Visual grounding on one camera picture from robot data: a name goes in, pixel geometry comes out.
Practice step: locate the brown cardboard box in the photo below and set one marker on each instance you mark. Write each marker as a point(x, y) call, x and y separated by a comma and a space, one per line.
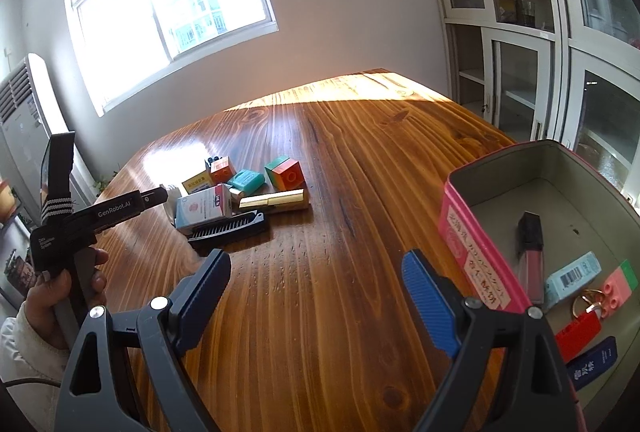
point(7, 202)

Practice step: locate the green and orange building block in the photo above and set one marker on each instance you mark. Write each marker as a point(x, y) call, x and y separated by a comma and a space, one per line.
point(287, 177)

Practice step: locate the person's left hand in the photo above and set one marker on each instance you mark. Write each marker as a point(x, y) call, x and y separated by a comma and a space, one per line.
point(45, 297)

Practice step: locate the light blue small box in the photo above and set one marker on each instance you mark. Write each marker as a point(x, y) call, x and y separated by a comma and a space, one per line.
point(570, 279)

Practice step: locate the person's left forearm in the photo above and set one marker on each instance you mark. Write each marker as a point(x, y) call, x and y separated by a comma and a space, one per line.
point(25, 362)

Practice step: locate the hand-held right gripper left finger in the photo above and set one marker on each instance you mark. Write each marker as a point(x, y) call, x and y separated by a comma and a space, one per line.
point(205, 297)

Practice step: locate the large white medicine box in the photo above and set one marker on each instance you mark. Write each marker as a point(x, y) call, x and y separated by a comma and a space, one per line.
point(202, 207)

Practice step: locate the wooden desk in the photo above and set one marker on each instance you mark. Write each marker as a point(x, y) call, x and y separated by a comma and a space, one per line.
point(325, 312)

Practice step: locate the window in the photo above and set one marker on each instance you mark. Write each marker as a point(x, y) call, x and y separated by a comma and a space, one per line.
point(165, 2)

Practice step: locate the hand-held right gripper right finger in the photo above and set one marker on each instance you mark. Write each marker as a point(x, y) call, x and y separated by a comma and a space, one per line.
point(430, 307)

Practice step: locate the teal small case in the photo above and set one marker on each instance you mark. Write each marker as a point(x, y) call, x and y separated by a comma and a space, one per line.
point(246, 180)

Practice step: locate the blue bottle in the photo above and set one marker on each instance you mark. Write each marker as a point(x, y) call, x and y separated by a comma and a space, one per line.
point(592, 364)

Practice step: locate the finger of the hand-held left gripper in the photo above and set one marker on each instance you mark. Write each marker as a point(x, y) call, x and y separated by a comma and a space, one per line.
point(152, 199)

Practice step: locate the gold key rings with pearl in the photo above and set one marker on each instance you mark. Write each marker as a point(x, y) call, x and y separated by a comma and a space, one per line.
point(595, 308)

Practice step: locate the white narrow carton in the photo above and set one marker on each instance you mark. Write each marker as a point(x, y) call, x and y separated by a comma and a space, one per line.
point(172, 199)

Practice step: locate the red building block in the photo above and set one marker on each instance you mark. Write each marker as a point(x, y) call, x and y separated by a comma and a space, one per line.
point(577, 337)

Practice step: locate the pink tin box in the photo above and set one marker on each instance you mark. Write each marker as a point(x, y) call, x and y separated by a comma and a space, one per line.
point(480, 232)

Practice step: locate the white glass-door cabinet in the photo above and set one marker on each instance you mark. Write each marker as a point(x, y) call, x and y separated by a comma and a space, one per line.
point(560, 62)

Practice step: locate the green potted plant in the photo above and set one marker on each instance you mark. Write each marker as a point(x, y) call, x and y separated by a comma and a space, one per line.
point(105, 182)

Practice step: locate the gold lipstick tube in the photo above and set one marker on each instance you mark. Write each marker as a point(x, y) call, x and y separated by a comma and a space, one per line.
point(272, 200)

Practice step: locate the pink and green building block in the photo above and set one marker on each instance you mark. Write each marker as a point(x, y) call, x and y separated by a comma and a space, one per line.
point(617, 289)

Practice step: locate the lip gloss tube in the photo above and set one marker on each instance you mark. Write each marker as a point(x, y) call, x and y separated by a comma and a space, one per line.
point(530, 262)

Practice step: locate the black comb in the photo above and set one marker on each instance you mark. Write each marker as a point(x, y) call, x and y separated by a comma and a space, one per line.
point(230, 229)

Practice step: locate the white standing air conditioner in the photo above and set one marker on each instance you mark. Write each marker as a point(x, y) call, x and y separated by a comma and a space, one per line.
point(25, 122)

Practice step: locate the small yellow medicine box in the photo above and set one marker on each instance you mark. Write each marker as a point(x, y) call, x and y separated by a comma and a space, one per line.
point(196, 183)

